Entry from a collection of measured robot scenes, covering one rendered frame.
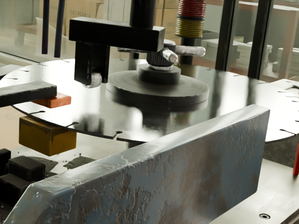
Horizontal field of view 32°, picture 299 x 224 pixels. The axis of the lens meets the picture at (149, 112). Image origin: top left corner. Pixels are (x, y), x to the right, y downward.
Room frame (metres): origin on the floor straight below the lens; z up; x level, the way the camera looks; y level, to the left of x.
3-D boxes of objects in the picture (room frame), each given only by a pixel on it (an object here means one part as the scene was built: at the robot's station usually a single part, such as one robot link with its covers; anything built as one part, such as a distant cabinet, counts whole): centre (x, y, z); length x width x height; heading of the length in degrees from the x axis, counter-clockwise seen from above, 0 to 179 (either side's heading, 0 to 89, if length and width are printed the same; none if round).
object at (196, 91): (0.55, -0.01, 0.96); 0.11 x 0.11 x 0.03
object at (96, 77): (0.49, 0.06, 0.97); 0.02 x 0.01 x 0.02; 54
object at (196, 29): (0.85, -0.05, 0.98); 0.05 x 0.04 x 0.03; 54
